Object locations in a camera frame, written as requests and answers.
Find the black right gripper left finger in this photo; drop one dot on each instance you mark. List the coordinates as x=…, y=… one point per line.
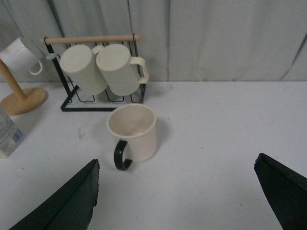
x=70, y=207

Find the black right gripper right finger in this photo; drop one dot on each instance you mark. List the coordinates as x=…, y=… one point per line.
x=285, y=191

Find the cream mug with black handle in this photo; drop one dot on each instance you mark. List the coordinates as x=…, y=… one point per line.
x=133, y=129

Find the wooden mug tree stand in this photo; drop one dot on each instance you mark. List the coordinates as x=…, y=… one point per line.
x=20, y=101

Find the cream ribbed mug right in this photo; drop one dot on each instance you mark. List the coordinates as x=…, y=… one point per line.
x=122, y=72

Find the cream ribbed mug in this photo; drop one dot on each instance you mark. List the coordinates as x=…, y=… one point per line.
x=122, y=72
x=79, y=63

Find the cream ribbed mug left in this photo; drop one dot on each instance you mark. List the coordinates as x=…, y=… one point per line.
x=79, y=63

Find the white ceramic mug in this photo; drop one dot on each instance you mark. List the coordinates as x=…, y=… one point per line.
x=22, y=55

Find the grey curtain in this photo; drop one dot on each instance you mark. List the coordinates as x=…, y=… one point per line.
x=181, y=40

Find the black wire mug rack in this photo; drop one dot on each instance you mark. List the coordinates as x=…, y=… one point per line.
x=73, y=102

